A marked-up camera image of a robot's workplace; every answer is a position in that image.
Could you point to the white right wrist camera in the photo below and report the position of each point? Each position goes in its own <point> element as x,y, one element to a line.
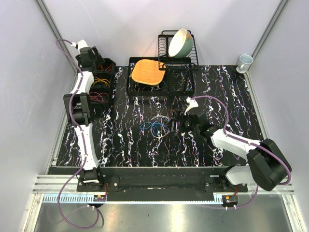
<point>192,103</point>

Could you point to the white mug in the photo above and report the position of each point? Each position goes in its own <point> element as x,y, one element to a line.
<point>244,63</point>

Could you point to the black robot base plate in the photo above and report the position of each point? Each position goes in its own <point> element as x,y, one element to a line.
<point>162,184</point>

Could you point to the black near storage bin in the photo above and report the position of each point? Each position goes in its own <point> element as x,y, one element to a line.
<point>101,100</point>

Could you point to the green ceramic bowl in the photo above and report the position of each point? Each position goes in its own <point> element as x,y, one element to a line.
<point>181,44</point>

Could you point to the black low dish rack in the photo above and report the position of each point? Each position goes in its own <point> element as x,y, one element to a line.
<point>175,83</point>

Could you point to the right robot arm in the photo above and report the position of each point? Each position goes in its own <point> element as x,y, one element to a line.
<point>266,166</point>

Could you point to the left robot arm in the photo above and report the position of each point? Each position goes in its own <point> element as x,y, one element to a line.
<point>80,114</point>

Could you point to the orange woven mat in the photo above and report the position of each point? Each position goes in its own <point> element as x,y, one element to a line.
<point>147,72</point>

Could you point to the aluminium frame rail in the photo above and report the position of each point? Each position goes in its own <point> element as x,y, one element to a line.
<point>54,183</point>

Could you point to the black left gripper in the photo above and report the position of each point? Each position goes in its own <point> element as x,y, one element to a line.
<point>98,59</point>

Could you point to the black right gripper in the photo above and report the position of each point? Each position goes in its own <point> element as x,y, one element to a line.
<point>179,116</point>

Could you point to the black tall dish rack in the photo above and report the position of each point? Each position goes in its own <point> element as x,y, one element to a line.
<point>190,62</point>

